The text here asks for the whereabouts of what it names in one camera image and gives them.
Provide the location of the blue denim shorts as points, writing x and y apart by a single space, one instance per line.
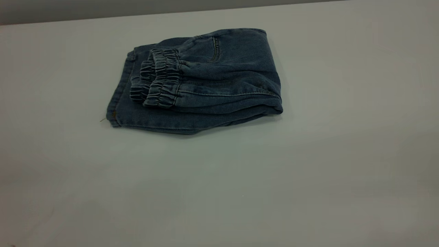
223 79

